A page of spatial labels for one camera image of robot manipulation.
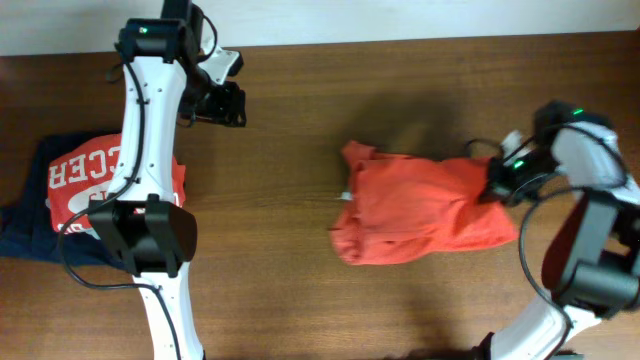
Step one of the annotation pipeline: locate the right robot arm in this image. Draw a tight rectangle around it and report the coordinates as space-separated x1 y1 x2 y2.
468 100 639 360

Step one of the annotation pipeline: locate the folded red soccer shirt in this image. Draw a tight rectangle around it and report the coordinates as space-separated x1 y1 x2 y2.
47 133 187 234

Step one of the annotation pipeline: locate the dark navy folded garment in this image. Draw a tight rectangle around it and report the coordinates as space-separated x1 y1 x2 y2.
1 131 123 270

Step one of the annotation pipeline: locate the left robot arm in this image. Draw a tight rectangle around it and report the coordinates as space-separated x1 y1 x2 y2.
86 0 247 360

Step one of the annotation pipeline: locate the orange soccer t-shirt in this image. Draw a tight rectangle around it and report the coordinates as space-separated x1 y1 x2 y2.
329 141 518 265

